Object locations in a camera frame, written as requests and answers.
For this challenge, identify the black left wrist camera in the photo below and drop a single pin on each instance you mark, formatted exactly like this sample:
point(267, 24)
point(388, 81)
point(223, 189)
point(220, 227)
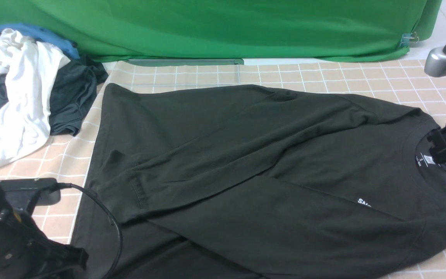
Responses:
point(26, 194)

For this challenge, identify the blue crumpled garment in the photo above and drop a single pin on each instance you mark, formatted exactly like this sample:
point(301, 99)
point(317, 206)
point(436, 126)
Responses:
point(41, 34)

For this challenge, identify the dark teal crumpled shirt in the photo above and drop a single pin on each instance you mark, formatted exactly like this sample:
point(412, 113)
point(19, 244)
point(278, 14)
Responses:
point(73, 94)

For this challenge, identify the metal binder clip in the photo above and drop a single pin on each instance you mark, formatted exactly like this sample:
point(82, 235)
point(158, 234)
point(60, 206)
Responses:
point(408, 38)

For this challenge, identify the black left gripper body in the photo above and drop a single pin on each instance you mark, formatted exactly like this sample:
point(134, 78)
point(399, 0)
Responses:
point(26, 252)

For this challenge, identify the dark gray long-sleeve shirt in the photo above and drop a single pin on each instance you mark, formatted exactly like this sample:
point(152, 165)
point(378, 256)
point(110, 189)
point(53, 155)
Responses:
point(251, 182)

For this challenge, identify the white crumpled shirt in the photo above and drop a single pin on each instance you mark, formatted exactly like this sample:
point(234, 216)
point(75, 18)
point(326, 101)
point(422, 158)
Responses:
point(31, 68)

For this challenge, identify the green backdrop cloth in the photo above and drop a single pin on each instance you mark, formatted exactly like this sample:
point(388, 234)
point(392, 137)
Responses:
point(333, 30)

